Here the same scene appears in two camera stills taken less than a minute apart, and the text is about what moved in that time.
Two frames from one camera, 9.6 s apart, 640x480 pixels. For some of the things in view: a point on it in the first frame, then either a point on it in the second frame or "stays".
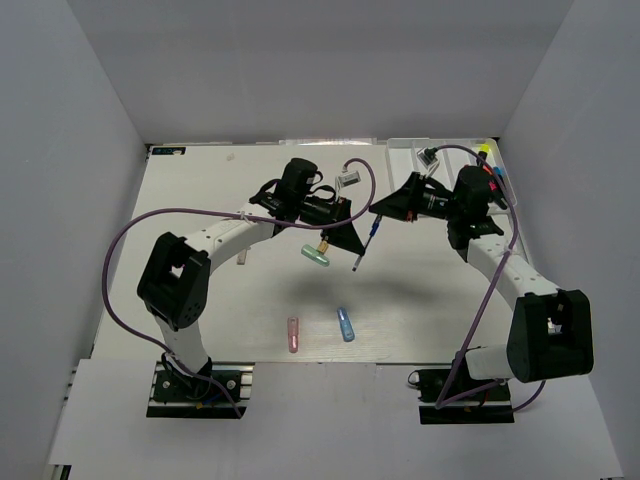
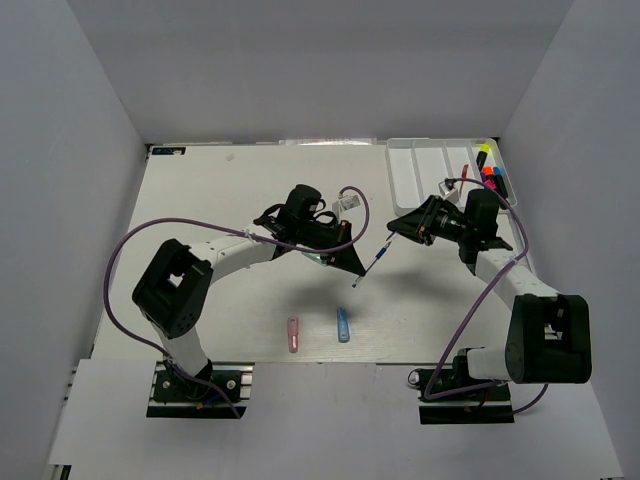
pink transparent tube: [293, 327] stays
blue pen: [373, 232] → [390, 238]
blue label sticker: [172, 151] stays
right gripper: [405, 203] → [418, 225]
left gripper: [344, 236] → [346, 259]
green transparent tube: [312, 253] stays
